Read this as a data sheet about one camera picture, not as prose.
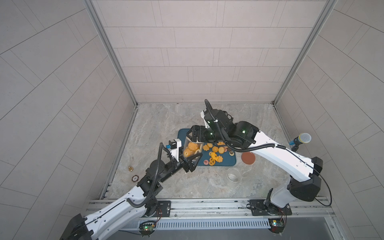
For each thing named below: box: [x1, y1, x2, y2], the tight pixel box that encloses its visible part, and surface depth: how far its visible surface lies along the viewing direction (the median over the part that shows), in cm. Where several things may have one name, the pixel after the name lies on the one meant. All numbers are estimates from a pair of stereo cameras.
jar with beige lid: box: [183, 136, 204, 159], surface depth 64 cm
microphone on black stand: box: [291, 132, 312, 152], surface depth 73 cm
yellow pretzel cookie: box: [208, 157, 216, 166], surface depth 87 cm
